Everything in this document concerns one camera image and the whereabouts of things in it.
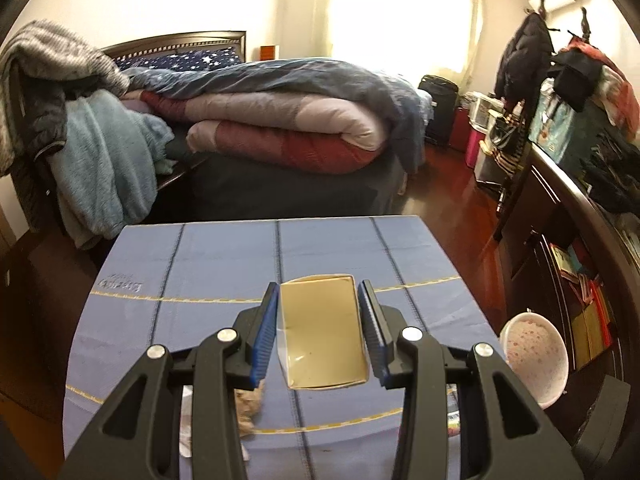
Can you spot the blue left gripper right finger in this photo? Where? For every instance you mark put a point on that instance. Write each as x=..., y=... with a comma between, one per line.
x=375, y=331

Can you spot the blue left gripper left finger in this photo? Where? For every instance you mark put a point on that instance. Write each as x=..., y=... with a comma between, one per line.
x=262, y=334

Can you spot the small white cardboard box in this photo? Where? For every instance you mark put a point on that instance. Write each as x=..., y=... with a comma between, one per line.
x=319, y=335

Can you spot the white pink-lined trash bin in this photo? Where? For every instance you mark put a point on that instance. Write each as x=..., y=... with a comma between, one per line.
x=536, y=352

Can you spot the crumpled brown paper ball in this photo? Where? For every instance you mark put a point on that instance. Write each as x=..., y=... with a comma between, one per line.
x=247, y=406

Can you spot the blue quilted table cover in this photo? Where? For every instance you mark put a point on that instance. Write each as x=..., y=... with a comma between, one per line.
x=175, y=285

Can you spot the bed with dark sheet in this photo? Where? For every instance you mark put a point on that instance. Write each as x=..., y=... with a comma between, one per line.
x=223, y=188

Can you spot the dark wooden cabinet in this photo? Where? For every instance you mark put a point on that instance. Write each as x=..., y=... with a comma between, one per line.
x=547, y=208

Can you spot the red and pink folded quilt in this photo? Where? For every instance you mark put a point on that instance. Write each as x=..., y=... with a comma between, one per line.
x=302, y=131

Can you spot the books on cabinet shelf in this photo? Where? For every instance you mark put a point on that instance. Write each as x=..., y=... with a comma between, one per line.
x=591, y=325

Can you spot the blue duvet on bed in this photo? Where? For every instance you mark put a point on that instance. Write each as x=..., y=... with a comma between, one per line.
x=403, y=108

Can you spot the light blue fleece blanket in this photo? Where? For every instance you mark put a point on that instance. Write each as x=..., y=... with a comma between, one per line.
x=105, y=174

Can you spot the black suitcase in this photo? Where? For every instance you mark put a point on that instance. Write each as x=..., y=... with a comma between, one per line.
x=444, y=95

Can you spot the teal patterned bag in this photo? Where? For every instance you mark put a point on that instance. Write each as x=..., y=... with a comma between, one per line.
x=559, y=131

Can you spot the pile of dark clothes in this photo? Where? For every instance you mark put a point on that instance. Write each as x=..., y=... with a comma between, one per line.
x=612, y=171

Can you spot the dark wooden headboard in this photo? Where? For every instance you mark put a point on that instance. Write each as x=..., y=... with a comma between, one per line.
x=179, y=42

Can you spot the hanging black jacket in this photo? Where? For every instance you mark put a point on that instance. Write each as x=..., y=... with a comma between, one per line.
x=524, y=65

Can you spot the grey knitted blanket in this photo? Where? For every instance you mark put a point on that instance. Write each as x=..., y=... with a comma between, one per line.
x=41, y=65

